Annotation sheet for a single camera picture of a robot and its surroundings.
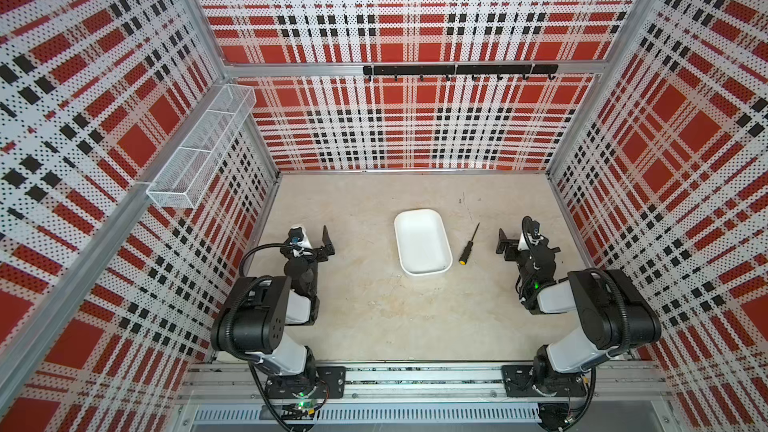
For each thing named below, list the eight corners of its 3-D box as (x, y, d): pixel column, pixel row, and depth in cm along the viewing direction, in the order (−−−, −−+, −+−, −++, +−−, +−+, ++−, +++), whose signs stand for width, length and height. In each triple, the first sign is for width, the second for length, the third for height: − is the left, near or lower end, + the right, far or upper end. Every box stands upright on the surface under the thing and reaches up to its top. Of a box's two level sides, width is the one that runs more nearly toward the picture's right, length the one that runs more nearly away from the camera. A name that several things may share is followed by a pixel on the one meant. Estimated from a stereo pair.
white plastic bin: (405, 283, 93) (405, 274, 88) (394, 222, 108) (394, 212, 104) (454, 276, 94) (457, 267, 90) (436, 216, 110) (438, 206, 105)
